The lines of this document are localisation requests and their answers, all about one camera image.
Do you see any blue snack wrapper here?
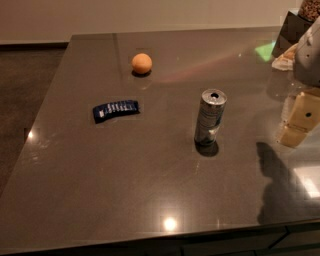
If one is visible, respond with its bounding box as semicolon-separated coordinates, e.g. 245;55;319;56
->
93;100;140;124

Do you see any orange fruit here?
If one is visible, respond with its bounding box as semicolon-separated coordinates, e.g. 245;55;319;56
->
131;53;152;74

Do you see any dark box with jar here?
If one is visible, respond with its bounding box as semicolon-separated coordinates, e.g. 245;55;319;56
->
272;0;320;57

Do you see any silver redbull can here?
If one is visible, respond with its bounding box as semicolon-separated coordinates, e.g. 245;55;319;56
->
194;89;227;146

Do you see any crumpled white paper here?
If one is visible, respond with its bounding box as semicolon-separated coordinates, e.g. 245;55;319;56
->
272;44;298;71

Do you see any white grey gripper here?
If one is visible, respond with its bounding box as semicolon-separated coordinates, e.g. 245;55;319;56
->
278;17;320;148

